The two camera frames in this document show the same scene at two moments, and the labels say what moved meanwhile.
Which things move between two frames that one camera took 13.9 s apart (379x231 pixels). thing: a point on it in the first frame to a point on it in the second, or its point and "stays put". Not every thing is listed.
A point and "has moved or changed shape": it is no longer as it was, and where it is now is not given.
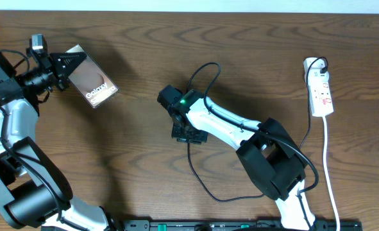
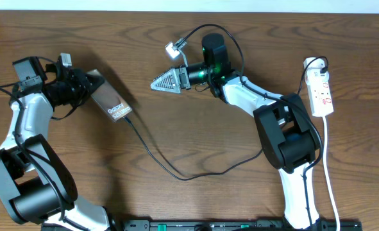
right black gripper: [176, 133] to [184, 84]
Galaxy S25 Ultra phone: [90, 79] has moved or changed shape
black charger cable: [324, 70] to [325, 68]
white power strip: [320, 91] stays put
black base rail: [237, 225] stays put
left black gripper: [56, 60] to [84, 86]
